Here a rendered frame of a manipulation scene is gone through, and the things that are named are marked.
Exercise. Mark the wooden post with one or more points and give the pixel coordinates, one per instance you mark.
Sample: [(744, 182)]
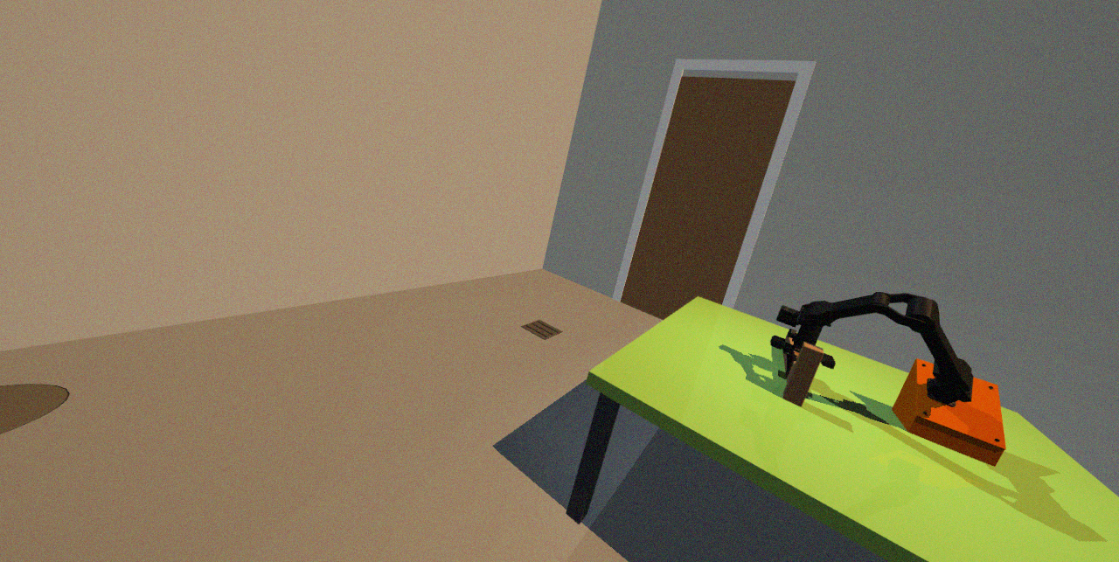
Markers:
[(803, 373)]

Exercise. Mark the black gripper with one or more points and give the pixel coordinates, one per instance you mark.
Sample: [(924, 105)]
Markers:
[(788, 349)]

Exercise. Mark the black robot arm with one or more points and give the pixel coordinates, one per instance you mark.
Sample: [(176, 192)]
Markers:
[(952, 376)]

